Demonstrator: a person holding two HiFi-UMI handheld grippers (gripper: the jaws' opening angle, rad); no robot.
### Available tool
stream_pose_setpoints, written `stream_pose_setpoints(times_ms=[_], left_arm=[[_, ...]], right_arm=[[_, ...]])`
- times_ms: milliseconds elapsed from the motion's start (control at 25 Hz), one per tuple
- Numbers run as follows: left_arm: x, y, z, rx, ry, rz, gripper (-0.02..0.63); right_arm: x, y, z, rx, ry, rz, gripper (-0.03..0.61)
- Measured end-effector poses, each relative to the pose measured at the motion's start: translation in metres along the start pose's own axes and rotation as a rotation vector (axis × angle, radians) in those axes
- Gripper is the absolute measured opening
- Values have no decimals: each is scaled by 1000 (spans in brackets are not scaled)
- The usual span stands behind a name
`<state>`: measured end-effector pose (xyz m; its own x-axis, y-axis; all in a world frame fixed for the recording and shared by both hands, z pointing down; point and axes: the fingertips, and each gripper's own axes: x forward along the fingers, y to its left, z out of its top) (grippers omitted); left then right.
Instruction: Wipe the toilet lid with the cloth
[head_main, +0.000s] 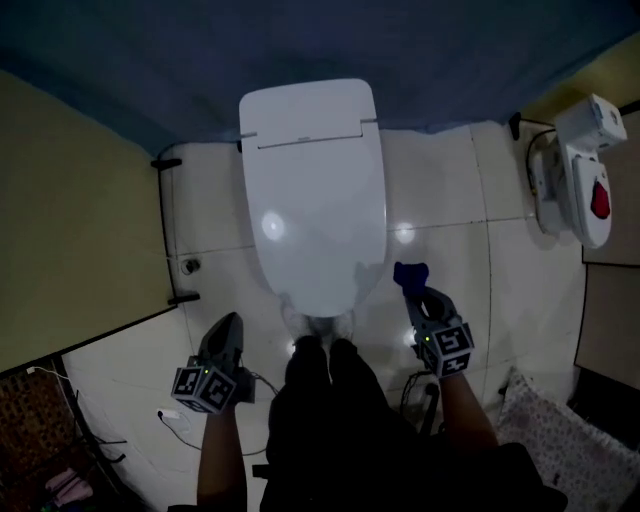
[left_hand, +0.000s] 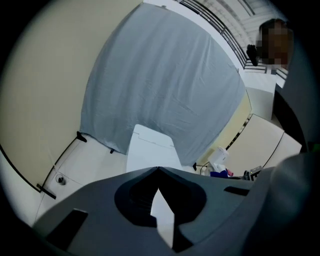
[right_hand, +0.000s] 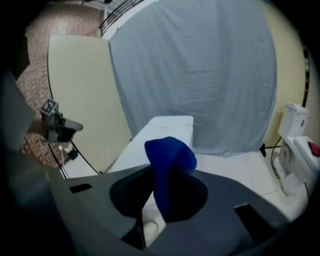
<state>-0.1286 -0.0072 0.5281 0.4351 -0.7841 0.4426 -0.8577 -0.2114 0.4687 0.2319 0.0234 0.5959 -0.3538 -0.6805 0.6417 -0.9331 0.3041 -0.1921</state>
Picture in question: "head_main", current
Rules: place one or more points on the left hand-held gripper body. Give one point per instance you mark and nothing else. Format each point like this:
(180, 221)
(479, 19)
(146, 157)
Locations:
(212, 382)

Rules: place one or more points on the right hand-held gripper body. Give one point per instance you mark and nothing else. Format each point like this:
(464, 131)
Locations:
(447, 347)

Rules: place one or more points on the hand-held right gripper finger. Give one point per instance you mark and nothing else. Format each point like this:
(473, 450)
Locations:
(412, 312)
(450, 307)

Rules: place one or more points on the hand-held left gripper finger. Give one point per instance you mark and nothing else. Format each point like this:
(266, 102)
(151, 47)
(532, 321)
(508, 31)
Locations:
(236, 340)
(215, 340)

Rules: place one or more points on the blue wiping cloth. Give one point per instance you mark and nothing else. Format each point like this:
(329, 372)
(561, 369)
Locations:
(411, 277)

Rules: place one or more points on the white toilet lid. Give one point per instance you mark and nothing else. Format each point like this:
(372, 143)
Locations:
(315, 210)

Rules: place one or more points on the person's left forearm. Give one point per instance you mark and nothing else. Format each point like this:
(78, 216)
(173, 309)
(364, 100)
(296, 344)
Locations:
(222, 455)

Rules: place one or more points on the person's right forearm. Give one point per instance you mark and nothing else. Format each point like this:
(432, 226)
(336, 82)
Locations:
(467, 410)

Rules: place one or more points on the white plug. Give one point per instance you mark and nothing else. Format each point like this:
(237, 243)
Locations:
(169, 414)

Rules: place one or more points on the round floor drain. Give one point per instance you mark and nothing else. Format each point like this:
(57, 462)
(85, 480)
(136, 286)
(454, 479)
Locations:
(191, 266)

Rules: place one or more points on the small black box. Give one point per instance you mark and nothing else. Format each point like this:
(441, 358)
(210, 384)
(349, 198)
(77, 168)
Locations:
(261, 471)

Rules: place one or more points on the black metal rack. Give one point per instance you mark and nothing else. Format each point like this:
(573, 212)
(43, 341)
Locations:
(87, 440)

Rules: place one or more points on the person's dark clothing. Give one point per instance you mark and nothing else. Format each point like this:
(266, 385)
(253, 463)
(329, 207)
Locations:
(340, 440)

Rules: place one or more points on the patterned floor mat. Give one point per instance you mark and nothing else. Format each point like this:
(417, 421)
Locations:
(565, 450)

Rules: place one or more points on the black floor mat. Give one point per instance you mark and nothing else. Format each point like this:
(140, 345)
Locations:
(610, 405)

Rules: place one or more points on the pink cloth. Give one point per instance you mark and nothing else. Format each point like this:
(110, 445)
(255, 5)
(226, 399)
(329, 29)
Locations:
(67, 485)

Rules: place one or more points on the brown woven mat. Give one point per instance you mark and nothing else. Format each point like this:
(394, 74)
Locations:
(30, 420)

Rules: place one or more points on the black clamp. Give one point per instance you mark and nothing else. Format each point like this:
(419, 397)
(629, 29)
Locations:
(515, 125)

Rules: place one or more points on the blue backdrop curtain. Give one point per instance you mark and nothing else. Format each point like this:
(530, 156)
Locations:
(200, 60)

